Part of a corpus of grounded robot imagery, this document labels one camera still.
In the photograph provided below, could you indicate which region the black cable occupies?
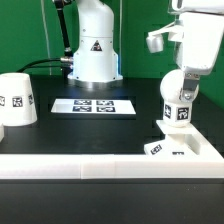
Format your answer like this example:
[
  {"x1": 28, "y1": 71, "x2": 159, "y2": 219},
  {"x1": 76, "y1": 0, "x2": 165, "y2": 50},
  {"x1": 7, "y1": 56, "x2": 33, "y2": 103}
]
[{"x1": 16, "y1": 56, "x2": 74, "y2": 73}]

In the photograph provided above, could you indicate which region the white block left edge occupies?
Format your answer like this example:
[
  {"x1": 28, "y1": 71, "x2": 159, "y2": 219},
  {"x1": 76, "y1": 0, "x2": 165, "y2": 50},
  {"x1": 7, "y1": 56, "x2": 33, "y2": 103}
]
[{"x1": 0, "y1": 124, "x2": 4, "y2": 142}]

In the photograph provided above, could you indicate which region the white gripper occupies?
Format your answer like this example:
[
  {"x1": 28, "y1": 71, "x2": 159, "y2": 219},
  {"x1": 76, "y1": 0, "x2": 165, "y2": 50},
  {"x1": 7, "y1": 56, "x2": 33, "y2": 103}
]
[{"x1": 146, "y1": 0, "x2": 224, "y2": 102}]

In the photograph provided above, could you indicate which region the white lamp bulb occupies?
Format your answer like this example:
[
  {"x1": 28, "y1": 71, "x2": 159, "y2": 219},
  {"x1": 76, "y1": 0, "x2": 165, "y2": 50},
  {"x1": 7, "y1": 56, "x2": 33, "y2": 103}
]
[{"x1": 160, "y1": 69, "x2": 193, "y2": 127}]

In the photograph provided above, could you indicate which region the white lamp base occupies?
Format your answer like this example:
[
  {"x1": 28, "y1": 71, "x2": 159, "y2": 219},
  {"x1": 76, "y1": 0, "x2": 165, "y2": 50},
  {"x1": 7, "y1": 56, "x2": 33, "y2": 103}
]
[{"x1": 144, "y1": 120, "x2": 196, "y2": 159}]

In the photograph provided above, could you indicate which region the white L-shaped fence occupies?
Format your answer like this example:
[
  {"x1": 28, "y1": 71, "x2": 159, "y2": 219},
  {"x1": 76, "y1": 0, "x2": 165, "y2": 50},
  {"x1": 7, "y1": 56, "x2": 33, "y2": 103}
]
[{"x1": 0, "y1": 127, "x2": 224, "y2": 179}]

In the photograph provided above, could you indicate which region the black stand pole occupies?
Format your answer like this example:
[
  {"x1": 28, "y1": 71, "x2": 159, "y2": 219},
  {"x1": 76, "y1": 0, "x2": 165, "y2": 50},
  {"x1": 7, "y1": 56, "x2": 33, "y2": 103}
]
[{"x1": 52, "y1": 0, "x2": 73, "y2": 57}]

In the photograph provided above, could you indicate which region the white lamp shade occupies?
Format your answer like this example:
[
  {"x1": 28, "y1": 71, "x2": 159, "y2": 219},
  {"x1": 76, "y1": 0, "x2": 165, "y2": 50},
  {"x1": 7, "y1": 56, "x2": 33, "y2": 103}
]
[{"x1": 0, "y1": 73, "x2": 37, "y2": 126}]

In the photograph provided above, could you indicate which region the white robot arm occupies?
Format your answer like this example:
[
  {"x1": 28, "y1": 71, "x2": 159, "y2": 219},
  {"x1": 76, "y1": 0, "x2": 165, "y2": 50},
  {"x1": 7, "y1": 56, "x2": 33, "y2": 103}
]
[{"x1": 69, "y1": 0, "x2": 224, "y2": 102}]

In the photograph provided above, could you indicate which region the white marker plate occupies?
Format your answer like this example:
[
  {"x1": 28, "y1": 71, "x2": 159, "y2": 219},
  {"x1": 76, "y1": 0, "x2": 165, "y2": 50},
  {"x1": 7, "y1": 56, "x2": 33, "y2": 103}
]
[{"x1": 51, "y1": 99, "x2": 136, "y2": 115}]

